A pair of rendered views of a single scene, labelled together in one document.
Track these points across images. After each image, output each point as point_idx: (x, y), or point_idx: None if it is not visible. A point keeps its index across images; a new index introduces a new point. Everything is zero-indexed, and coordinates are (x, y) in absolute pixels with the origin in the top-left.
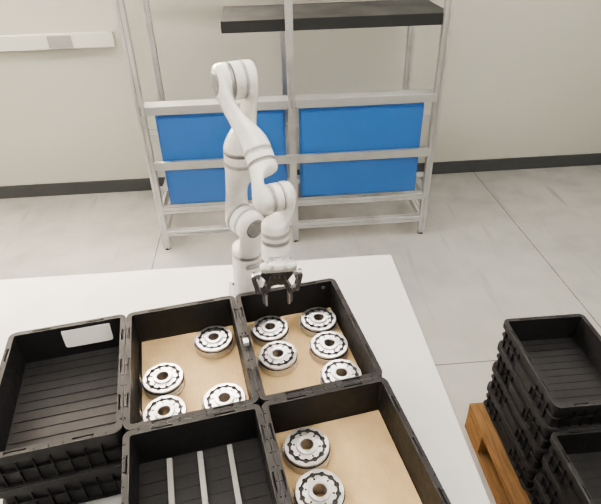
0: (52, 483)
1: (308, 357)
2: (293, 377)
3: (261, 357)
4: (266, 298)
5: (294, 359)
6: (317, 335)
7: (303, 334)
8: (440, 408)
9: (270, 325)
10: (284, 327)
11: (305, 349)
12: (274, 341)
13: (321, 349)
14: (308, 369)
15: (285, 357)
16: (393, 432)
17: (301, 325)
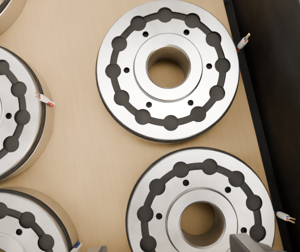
0: None
1: (62, 95)
2: (117, 10)
3: (229, 54)
4: (255, 248)
5: (106, 37)
6: (9, 161)
7: (73, 213)
8: None
9: (199, 242)
10: (141, 221)
11: (70, 134)
12: (181, 137)
13: (1, 82)
14: (66, 41)
15: (139, 48)
16: None
17: (73, 243)
